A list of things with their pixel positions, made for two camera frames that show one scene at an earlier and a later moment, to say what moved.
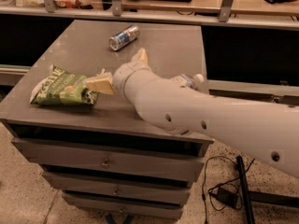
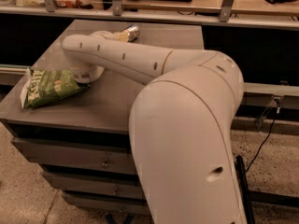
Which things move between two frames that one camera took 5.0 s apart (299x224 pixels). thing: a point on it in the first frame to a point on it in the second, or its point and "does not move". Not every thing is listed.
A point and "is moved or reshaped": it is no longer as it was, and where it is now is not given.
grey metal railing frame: (226, 19) does not move
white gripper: (124, 75) to (100, 35)
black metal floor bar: (246, 195) does not move
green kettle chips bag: (60, 88) is moved or reshaped
